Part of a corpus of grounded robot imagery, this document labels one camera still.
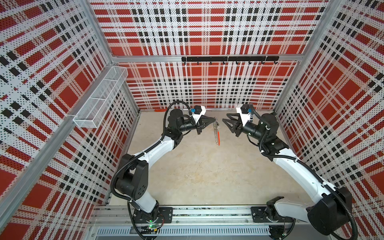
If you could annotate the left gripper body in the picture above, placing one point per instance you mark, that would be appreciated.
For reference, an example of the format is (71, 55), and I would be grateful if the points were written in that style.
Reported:
(197, 126)

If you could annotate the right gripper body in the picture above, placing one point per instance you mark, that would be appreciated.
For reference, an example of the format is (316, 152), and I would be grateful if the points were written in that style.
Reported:
(250, 129)

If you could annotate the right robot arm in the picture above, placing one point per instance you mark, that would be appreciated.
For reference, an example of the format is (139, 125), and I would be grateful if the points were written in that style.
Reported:
(330, 207)

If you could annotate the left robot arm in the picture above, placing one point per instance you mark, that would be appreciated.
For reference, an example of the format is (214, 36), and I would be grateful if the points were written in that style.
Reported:
(131, 180)

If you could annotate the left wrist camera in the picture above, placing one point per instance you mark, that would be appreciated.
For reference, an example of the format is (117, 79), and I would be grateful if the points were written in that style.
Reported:
(196, 113)

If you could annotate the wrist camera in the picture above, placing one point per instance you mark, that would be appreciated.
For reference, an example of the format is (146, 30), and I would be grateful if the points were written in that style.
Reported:
(196, 113)
(245, 112)

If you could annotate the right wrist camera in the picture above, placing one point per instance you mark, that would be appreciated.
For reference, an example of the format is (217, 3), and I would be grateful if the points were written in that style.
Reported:
(245, 112)

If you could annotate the black wall hook rail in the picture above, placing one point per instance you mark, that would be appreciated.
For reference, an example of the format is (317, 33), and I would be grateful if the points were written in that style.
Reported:
(225, 59)

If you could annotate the white wire mesh basket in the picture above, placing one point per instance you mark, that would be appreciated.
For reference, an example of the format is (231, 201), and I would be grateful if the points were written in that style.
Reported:
(92, 113)

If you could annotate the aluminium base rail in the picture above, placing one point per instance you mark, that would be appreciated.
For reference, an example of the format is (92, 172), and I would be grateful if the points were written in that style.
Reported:
(228, 222)

